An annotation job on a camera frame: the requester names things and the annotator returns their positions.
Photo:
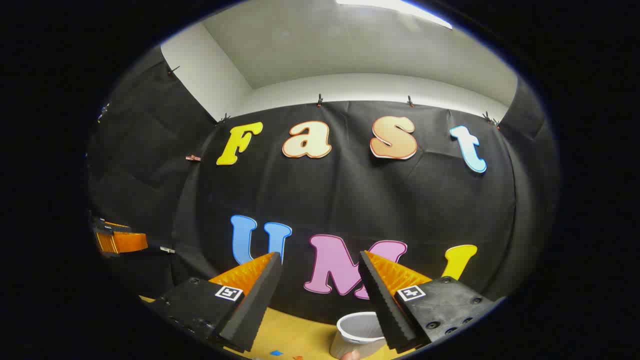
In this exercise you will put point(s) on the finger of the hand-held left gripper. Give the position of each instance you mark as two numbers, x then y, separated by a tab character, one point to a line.
122	242

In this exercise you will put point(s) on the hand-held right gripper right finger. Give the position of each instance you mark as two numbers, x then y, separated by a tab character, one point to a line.
382	300

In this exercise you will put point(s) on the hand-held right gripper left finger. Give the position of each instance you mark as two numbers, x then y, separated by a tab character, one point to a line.
250	305

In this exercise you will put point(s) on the white ribbed garbage bin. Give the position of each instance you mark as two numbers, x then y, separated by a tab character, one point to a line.
356	334

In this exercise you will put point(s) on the yellow wooden desktop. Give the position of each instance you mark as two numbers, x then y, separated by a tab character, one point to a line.
290	331

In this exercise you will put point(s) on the silver cloth clip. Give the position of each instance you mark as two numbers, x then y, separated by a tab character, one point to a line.
167	249

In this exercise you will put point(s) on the pink cloth clip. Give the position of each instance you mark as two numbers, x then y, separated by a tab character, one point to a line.
192	158

